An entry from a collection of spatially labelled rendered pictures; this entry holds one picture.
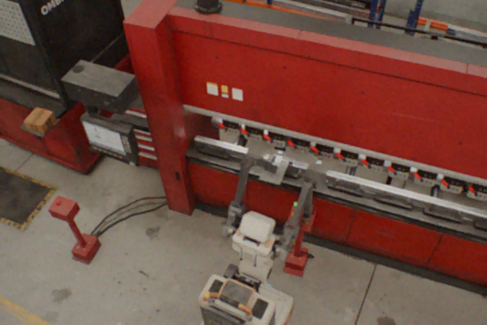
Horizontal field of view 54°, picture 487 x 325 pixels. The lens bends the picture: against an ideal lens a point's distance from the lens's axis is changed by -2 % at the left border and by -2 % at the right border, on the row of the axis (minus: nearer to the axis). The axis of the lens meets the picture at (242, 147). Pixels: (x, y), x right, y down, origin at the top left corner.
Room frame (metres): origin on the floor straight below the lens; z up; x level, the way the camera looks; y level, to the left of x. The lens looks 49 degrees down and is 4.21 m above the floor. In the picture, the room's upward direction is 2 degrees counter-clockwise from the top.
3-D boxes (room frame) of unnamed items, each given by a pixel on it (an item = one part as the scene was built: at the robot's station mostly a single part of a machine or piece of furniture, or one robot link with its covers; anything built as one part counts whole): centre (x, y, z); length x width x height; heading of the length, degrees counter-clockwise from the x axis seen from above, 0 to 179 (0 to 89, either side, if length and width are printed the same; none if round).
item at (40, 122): (3.26, 1.91, 1.04); 0.30 x 0.26 x 0.12; 62
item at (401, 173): (2.33, -1.22, 1.26); 0.15 x 0.09 x 0.17; 67
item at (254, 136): (2.79, -0.11, 1.26); 0.15 x 0.09 x 0.17; 67
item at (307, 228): (2.25, -0.47, 0.75); 0.20 x 0.16 x 0.18; 69
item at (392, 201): (2.27, -1.22, 0.89); 0.30 x 0.05 x 0.03; 67
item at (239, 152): (2.92, 0.19, 0.92); 0.50 x 0.06 x 0.10; 67
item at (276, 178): (2.57, -0.26, 1.00); 0.26 x 0.18 x 0.01; 157
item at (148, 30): (3.24, 0.52, 1.15); 0.85 x 0.25 x 2.30; 157
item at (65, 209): (2.44, 1.58, 0.41); 0.25 x 0.20 x 0.83; 157
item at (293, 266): (2.22, -0.46, 0.06); 0.25 x 0.20 x 0.12; 159
